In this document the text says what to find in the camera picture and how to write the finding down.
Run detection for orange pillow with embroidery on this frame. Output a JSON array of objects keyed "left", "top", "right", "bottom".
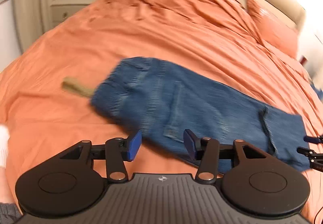
[{"left": 246, "top": 0, "right": 298, "bottom": 59}]

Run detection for beige bedside table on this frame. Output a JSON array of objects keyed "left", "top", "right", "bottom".
[{"left": 50, "top": 0, "right": 96, "bottom": 28}]

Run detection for grey sweatpants leg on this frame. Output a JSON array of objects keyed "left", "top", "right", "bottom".
[{"left": 0, "top": 203, "right": 22, "bottom": 224}]

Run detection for red cup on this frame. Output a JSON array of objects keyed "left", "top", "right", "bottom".
[{"left": 300, "top": 56, "right": 308, "bottom": 66}]

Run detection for orange duvet cover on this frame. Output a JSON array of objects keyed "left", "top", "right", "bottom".
[{"left": 1, "top": 0, "right": 322, "bottom": 203}]

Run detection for blue denim jeans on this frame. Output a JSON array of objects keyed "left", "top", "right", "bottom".
[{"left": 91, "top": 57, "right": 309, "bottom": 171}]

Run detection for white sock left foot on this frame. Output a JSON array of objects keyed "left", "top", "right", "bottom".
[{"left": 0, "top": 125, "right": 10, "bottom": 168}]

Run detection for olive fabric belt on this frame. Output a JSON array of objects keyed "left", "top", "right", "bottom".
[{"left": 61, "top": 77, "right": 95, "bottom": 98}]

